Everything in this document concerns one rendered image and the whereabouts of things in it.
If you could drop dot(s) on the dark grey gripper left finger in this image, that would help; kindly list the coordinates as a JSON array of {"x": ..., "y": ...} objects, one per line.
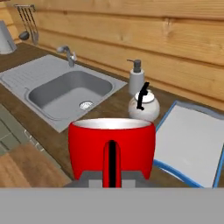
[{"x": 85, "y": 178}]

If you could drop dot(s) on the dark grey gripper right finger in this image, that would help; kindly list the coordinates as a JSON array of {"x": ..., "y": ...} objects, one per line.
[{"x": 137, "y": 178}]

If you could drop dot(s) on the red mug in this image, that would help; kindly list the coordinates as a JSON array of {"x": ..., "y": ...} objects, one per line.
[{"x": 87, "y": 145}]

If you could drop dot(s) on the white tray with blue rim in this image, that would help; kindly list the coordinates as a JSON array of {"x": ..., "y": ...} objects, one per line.
[{"x": 189, "y": 140}]

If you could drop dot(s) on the grey base cupboard fronts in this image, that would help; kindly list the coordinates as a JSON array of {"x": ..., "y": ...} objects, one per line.
[{"x": 17, "y": 125}]

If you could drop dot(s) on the grey steel sink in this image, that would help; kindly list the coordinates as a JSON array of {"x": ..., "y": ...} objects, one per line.
[{"x": 52, "y": 87}]

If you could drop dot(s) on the grey soap dispenser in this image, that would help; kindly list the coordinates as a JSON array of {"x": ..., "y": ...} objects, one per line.
[{"x": 136, "y": 80}]

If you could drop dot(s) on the grey sink tap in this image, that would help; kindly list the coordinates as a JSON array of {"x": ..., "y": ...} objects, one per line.
[{"x": 70, "y": 57}]

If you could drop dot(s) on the grey hanging spatula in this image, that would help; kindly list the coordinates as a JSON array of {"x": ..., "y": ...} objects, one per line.
[{"x": 35, "y": 36}]

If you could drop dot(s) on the grey hanging ladle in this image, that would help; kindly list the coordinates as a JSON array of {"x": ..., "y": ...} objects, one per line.
[{"x": 24, "y": 35}]

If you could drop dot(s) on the grey utensil rail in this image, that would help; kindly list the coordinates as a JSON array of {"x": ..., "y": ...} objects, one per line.
[{"x": 24, "y": 5}]

